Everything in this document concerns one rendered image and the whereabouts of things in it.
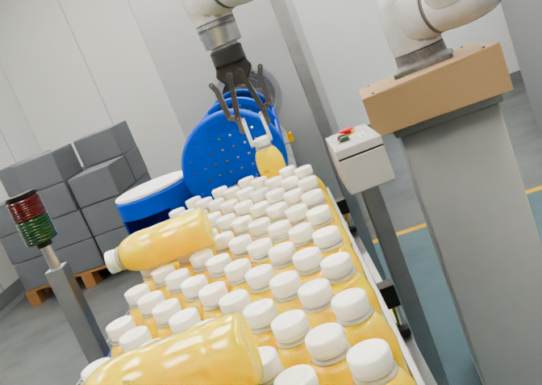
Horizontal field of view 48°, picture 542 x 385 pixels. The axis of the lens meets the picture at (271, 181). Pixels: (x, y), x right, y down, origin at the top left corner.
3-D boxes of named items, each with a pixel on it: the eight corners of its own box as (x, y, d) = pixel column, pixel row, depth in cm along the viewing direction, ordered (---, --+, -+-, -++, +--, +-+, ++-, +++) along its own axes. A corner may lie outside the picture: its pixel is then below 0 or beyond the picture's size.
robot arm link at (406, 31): (411, 49, 200) (387, -15, 197) (459, 31, 186) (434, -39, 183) (383, 63, 190) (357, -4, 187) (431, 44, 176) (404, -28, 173)
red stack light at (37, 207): (52, 207, 122) (43, 189, 122) (40, 215, 116) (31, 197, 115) (22, 218, 123) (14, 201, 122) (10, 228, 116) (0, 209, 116)
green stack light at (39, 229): (62, 229, 123) (52, 207, 122) (52, 239, 117) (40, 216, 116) (33, 240, 124) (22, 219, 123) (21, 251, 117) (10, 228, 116)
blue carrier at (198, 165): (288, 144, 250) (264, 78, 245) (302, 195, 165) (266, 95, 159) (223, 168, 252) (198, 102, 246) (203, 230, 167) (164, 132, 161)
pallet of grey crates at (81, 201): (177, 233, 594) (127, 119, 569) (153, 265, 517) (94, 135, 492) (69, 270, 615) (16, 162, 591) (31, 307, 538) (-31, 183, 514)
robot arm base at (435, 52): (453, 50, 199) (448, 34, 198) (453, 56, 178) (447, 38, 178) (400, 72, 205) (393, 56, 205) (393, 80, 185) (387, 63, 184)
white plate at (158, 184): (125, 190, 238) (126, 192, 238) (106, 208, 211) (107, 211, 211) (190, 165, 236) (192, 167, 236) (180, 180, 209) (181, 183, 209)
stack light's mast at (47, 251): (74, 256, 125) (40, 185, 121) (65, 267, 118) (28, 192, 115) (46, 267, 125) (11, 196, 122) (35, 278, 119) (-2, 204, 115)
